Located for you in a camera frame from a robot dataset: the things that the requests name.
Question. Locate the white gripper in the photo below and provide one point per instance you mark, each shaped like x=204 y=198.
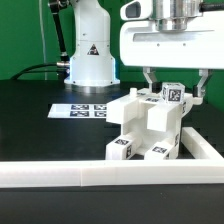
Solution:
x=173 y=34

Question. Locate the white tagged cube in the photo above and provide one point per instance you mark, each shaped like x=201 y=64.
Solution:
x=173 y=92

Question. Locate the white chair seat part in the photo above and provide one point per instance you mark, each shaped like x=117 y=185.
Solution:
x=150 y=133

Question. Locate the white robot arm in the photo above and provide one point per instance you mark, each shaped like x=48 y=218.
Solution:
x=91 y=65

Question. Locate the white flat tagged plate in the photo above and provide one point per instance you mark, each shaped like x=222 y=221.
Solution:
x=78 y=111

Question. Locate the white boundary fence frame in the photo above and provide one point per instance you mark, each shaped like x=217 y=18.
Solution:
x=106 y=172

